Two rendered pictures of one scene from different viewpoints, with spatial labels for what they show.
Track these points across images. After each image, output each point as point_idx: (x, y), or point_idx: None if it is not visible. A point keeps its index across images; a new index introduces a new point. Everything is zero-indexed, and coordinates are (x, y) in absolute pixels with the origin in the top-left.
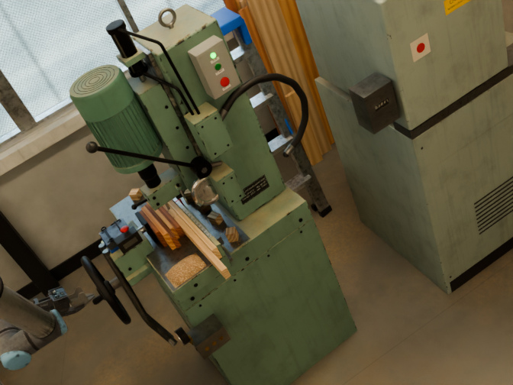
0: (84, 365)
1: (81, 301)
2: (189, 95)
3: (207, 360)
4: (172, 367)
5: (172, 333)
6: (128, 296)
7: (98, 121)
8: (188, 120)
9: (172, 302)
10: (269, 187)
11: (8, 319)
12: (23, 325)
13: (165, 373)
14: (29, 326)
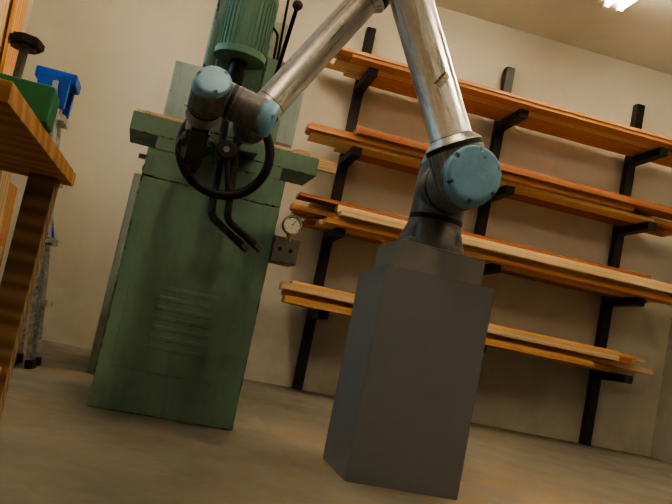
0: None
1: None
2: (281, 44)
3: (108, 410)
4: (72, 411)
5: (9, 396)
6: (234, 172)
7: (271, 0)
8: (277, 60)
9: (176, 251)
10: None
11: (340, 46)
12: (318, 72)
13: (70, 413)
14: (312, 80)
